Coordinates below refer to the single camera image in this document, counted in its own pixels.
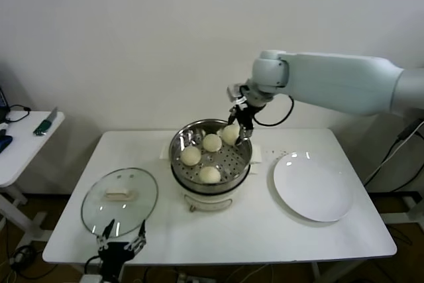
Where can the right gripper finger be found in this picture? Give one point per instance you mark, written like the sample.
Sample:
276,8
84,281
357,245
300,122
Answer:
233,113
246,133

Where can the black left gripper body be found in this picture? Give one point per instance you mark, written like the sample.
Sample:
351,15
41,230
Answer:
114,254

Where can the laptop with blue screen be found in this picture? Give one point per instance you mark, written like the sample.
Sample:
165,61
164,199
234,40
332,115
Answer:
2,97

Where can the cream electric cooking pot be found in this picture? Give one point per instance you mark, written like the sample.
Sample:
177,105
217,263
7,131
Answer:
212,201

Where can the white side table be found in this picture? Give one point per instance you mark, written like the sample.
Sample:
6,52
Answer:
30,144

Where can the blue tool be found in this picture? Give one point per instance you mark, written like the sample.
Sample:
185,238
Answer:
6,142

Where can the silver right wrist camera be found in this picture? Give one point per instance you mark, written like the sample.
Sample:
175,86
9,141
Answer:
234,92

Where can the white round plate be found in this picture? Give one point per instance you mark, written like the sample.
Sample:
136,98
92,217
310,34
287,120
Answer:
311,187

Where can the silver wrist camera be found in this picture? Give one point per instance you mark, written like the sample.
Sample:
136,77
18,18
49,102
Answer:
234,92
89,278

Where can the white shelf table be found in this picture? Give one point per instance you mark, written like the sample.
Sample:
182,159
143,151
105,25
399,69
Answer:
415,210

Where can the white power strip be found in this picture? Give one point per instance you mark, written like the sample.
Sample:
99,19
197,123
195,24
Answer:
189,279

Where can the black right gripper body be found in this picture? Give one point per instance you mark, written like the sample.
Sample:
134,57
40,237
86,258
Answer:
246,115

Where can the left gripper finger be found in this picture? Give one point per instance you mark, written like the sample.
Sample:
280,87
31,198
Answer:
104,238
139,240

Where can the white floor plug adapter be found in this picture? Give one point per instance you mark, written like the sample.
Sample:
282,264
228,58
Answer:
21,257

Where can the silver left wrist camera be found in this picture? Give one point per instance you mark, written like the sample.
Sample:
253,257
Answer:
89,278

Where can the white steamed baozi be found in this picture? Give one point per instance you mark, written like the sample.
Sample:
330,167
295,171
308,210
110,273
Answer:
209,174
212,142
229,134
191,156

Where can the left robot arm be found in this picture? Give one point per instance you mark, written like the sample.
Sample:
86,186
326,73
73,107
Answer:
111,279

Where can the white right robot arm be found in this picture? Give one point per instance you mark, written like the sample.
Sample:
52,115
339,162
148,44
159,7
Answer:
331,77

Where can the perforated steel steamer basket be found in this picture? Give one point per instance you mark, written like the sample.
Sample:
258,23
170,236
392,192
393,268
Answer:
232,163

